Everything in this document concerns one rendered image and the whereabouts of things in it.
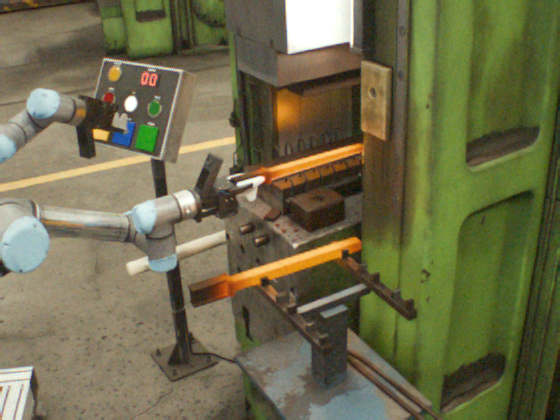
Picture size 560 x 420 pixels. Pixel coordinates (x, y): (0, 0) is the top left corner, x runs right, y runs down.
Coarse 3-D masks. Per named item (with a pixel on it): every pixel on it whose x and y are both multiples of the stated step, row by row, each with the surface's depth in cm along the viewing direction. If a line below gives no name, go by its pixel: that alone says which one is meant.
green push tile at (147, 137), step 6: (144, 126) 218; (150, 126) 217; (144, 132) 218; (150, 132) 217; (156, 132) 216; (138, 138) 219; (144, 138) 218; (150, 138) 217; (156, 138) 216; (138, 144) 219; (144, 144) 218; (150, 144) 217; (144, 150) 218; (150, 150) 216
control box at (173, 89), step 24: (120, 72) 226; (144, 72) 221; (168, 72) 216; (96, 96) 230; (120, 96) 225; (144, 96) 220; (168, 96) 216; (144, 120) 220; (168, 120) 215; (96, 144) 229; (120, 144) 223; (168, 144) 217
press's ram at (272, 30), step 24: (240, 0) 177; (264, 0) 168; (288, 0) 160; (312, 0) 164; (336, 0) 168; (240, 24) 181; (264, 24) 171; (288, 24) 163; (312, 24) 167; (336, 24) 170; (288, 48) 166; (312, 48) 169
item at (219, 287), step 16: (352, 240) 168; (304, 256) 163; (320, 256) 163; (336, 256) 165; (256, 272) 157; (272, 272) 158; (288, 272) 160; (192, 288) 151; (208, 288) 153; (224, 288) 155; (240, 288) 156; (192, 304) 153
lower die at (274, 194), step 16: (336, 144) 214; (352, 144) 212; (272, 160) 207; (288, 160) 204; (336, 160) 201; (352, 160) 202; (288, 176) 193; (336, 176) 196; (352, 176) 200; (272, 192) 193; (288, 192) 189; (288, 208) 191
